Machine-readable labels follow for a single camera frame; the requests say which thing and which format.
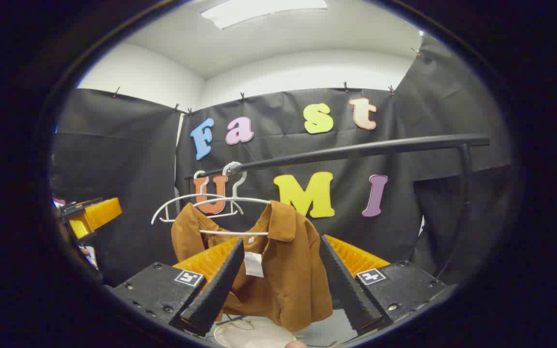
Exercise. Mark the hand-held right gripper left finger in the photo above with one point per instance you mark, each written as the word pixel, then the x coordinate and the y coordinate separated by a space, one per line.
pixel 220 285

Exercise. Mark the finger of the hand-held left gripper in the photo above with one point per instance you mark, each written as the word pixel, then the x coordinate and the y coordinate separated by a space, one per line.
pixel 104 212
pixel 80 227

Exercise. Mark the white plastic hanger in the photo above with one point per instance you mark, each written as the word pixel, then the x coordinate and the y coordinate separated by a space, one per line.
pixel 232 233
pixel 162 210

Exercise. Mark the black clothes rack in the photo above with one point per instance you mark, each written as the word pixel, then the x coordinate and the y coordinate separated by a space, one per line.
pixel 380 148

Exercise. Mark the ceiling light panel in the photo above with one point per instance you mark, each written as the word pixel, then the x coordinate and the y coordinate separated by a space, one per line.
pixel 264 10

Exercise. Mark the brown jacket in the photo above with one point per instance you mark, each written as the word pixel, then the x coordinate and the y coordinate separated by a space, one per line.
pixel 293 270

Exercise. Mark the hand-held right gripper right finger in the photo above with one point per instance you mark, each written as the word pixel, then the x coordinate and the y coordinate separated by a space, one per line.
pixel 344 285

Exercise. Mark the black backdrop cloth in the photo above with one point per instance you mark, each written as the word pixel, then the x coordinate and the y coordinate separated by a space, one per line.
pixel 128 159

